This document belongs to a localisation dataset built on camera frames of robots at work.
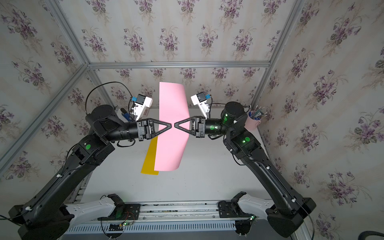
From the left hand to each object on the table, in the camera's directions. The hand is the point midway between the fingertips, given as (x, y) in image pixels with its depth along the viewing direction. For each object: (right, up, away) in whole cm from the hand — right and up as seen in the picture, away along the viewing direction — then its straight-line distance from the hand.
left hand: (170, 129), depth 48 cm
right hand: (+3, 0, 0) cm, 3 cm away
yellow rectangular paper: (-19, -24, +40) cm, 51 cm away
